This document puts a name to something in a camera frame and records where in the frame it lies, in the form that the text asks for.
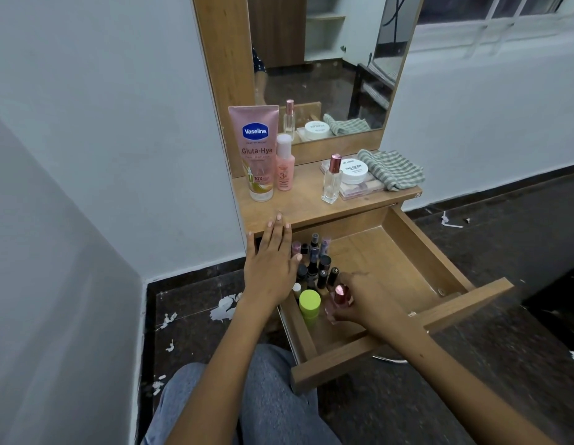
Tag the yellow nail polish bottle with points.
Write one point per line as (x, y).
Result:
(322, 278)

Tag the white barred window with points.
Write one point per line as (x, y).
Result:
(454, 37)

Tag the wooden drawer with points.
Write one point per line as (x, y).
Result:
(398, 254)

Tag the pink perfume bottle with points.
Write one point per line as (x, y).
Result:
(341, 296)

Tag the pink Vaseline lotion tube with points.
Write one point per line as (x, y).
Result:
(254, 143)

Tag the gold nail polish bottle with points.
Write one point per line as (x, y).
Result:
(333, 276)

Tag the nude nail polish bottle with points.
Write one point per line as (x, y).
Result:
(324, 263)

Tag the white round jar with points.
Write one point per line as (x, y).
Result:
(354, 171)

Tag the torn white paper pile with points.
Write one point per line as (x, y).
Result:
(224, 308)

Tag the clear box of mini bottles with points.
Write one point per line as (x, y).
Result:
(361, 187)

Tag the person's left forearm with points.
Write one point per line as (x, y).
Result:
(213, 380)

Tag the white paper scrap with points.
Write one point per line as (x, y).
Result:
(170, 346)
(166, 321)
(157, 384)

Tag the blue nail polish bottle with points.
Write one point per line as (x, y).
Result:
(315, 247)

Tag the person's right forearm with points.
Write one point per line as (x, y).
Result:
(463, 384)

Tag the wooden dressing table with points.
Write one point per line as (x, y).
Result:
(222, 50)

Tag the person's right hand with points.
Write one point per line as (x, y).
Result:
(375, 305)

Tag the green checked cloth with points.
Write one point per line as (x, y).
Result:
(391, 169)

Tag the dressing table mirror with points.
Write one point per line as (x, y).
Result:
(315, 78)

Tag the person's grey jeans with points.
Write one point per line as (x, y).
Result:
(268, 403)

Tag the white capped nail polish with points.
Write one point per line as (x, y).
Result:
(296, 289)

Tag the glitter capped nail polish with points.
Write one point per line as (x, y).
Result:
(302, 273)

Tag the green cylindrical stick container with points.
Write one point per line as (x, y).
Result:
(309, 304)

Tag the clear perfume bottle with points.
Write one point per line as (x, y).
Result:
(332, 180)

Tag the pink bottle with white cap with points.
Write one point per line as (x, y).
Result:
(284, 164)

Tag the person's left hand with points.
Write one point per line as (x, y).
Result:
(270, 268)

